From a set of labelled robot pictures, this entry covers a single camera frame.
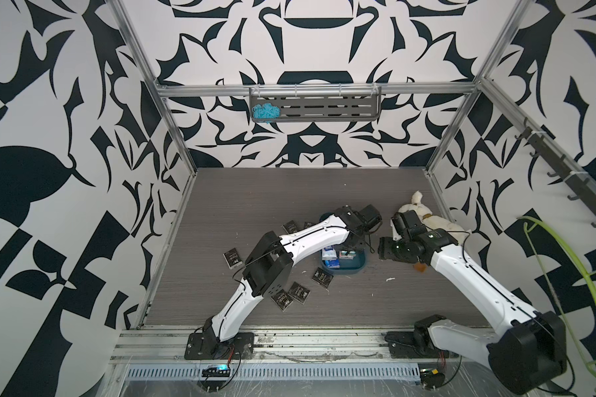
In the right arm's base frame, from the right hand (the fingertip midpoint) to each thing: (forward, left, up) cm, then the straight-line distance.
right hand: (383, 246), depth 83 cm
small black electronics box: (-33, +52, -13) cm, 63 cm away
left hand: (+4, +10, -3) cm, 11 cm away
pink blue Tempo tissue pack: (0, +18, -5) cm, 18 cm away
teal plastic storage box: (-3, +11, -8) cm, 14 cm away
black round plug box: (-35, -9, -13) cm, 38 cm away
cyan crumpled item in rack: (+42, +40, +24) cm, 63 cm away
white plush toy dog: (+11, -21, -2) cm, 24 cm away
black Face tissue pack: (-7, +20, -8) cm, 23 cm away
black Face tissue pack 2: (-12, +28, -9) cm, 32 cm away
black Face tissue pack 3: (-14, +33, -8) cm, 37 cm away
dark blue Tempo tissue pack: (-2, +16, -8) cm, 18 cm away
